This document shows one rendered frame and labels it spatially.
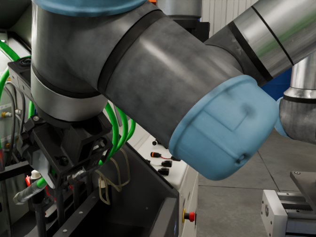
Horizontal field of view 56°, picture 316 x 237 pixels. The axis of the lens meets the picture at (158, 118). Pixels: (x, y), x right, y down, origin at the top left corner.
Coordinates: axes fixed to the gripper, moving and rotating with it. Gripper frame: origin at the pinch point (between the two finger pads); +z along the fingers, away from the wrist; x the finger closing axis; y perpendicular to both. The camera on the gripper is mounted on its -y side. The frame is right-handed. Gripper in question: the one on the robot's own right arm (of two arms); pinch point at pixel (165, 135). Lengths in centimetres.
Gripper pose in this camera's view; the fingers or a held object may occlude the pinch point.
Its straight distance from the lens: 54.8
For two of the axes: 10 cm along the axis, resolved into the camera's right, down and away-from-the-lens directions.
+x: 2.3, -2.5, 9.4
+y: 9.7, 0.6, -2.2
